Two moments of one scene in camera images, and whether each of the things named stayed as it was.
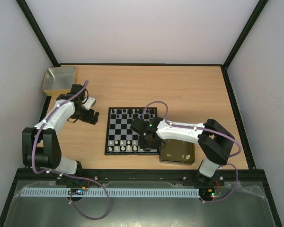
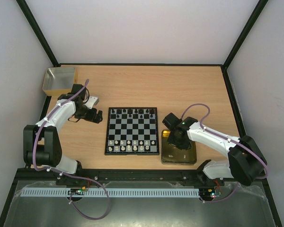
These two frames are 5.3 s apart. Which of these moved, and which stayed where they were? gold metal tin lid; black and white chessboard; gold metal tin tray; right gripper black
Moved: right gripper black
Stayed: black and white chessboard; gold metal tin lid; gold metal tin tray
